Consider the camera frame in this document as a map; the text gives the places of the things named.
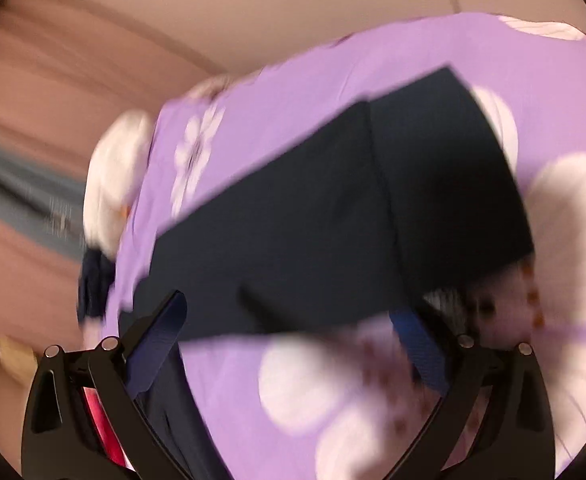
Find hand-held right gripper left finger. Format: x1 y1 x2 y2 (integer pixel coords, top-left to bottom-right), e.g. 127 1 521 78
20 290 209 480

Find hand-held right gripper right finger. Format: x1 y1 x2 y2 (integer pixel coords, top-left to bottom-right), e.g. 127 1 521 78
390 305 559 480

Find navy blue pants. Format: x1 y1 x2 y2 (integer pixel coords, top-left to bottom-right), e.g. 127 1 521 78
118 65 535 480

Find folded navy clothes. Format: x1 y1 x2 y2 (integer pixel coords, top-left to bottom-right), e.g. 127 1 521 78
77 247 120 322

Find red down jacket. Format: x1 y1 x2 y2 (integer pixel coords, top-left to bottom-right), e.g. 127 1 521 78
80 385 130 467

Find white plush goose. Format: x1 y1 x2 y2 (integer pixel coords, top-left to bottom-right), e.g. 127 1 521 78
83 110 159 261

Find grey lettered hanging towel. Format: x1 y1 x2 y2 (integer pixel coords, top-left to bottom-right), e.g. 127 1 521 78
0 130 90 257

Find pink curtain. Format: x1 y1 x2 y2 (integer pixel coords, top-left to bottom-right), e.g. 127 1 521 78
0 0 234 351

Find purple floral blanket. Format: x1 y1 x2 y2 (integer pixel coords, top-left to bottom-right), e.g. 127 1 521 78
78 10 586 480

